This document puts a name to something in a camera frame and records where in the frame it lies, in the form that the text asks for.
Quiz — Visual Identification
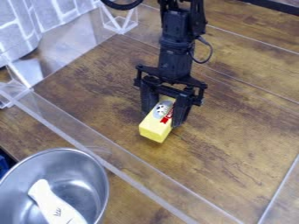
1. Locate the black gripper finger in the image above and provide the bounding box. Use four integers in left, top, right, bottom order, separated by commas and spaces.
141, 85, 159, 116
173, 94, 193, 128

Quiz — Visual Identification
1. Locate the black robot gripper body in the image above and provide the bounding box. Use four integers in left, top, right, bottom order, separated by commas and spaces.
135, 39, 209, 106

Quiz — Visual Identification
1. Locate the yellow butter block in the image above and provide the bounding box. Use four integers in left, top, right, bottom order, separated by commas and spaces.
139, 96, 175, 143

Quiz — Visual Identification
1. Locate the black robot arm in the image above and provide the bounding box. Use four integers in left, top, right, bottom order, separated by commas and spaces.
135, 0, 213, 128

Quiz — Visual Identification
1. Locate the clear acrylic barrier panel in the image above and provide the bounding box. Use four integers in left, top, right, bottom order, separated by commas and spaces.
0, 5, 299, 224

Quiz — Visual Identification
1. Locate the silver metal bowl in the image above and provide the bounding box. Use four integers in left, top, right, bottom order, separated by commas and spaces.
0, 148, 110, 224

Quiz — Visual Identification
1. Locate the grey brick pattern curtain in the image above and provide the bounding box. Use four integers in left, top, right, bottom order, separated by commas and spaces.
0, 0, 105, 67

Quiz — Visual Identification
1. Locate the blue object at edge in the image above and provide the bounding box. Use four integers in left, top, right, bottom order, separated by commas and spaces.
0, 155, 10, 178

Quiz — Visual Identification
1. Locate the thick black cable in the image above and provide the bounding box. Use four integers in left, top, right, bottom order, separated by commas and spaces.
99, 0, 146, 11

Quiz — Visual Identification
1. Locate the white plastic spatula handle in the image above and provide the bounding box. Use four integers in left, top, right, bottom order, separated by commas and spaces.
29, 179, 89, 224

